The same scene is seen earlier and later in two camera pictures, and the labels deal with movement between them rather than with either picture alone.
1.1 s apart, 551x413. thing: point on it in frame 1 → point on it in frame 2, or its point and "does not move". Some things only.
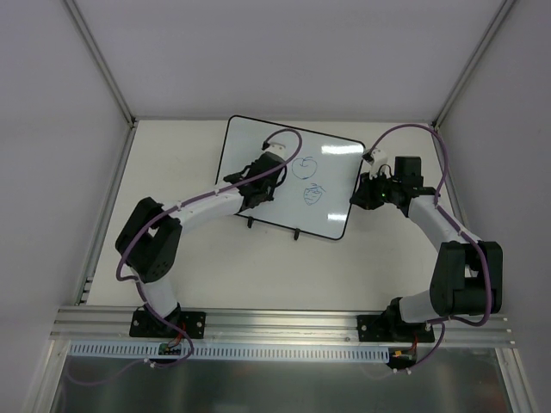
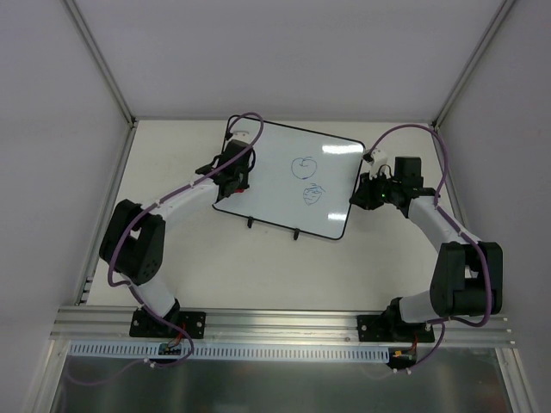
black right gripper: x=366 y=194 does not move
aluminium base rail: x=90 y=325 does not move
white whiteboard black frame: x=316 y=194 does not move
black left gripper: x=254 y=189 → x=230 y=181
